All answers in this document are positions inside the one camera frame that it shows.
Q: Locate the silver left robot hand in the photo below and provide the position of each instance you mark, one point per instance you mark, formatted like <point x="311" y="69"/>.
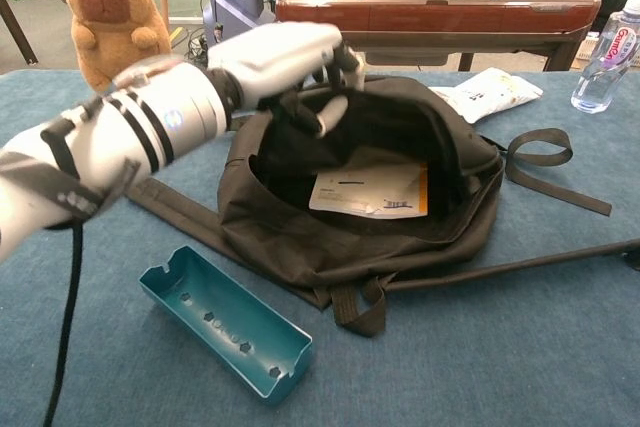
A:
<point x="280" y="57"/>

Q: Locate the black fabric backpack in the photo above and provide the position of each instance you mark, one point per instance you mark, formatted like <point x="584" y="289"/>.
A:
<point x="300" y="247"/>

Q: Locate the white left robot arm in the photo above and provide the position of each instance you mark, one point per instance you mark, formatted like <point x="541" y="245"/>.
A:
<point x="150" y="112"/>

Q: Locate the brown mahjong table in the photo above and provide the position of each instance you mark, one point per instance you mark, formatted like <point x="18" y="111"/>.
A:
<point x="425" y="17"/>

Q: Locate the brown capybara plush toy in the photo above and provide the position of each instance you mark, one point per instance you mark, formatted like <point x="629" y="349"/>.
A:
<point x="110" y="12"/>

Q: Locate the white snack packet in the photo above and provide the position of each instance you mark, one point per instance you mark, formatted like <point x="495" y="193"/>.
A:
<point x="500" y="92"/>

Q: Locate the teal metal tray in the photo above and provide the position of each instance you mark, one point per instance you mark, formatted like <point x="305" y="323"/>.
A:
<point x="215" y="307"/>

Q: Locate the clear plastic water bottle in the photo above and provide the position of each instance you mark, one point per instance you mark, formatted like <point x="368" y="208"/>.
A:
<point x="600" y="82"/>

